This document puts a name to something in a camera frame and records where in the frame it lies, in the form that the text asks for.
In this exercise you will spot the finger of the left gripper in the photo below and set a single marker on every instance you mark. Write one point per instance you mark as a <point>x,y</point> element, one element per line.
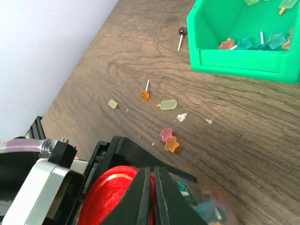
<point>136,156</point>

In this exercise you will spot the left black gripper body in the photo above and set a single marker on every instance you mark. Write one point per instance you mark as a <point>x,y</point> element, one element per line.
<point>103,158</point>

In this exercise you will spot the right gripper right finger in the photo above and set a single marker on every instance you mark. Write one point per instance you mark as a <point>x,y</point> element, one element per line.
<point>170,206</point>

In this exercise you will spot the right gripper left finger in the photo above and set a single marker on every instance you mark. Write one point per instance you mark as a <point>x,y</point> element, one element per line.
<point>135,206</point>

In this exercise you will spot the red jar lid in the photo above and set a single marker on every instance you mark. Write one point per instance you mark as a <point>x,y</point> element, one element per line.
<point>105,194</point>

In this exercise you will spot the clear plastic jar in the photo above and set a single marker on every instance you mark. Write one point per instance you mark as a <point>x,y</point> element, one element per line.
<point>210,205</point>

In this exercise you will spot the green double candy bin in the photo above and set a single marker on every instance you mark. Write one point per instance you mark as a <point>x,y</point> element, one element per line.
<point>258,39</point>

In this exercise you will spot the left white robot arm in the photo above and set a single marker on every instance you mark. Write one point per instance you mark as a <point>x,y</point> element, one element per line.
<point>119,156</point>

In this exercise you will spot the spilled pink star candy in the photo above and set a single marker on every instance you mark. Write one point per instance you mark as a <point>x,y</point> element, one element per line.
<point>166,134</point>

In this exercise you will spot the spilled pale green candy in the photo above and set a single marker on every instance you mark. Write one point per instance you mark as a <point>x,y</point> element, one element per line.
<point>112,104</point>

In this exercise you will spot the spilled small orange lollipop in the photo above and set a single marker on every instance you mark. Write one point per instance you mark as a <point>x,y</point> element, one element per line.
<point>145,94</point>

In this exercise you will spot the spilled green popsicle candy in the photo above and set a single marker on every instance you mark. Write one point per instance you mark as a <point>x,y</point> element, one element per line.
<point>168,104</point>

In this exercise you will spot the spilled dark lollipop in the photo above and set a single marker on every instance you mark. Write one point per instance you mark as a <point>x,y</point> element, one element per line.
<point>182,32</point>

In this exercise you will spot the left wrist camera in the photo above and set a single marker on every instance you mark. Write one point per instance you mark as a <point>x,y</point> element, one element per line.
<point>49,195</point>

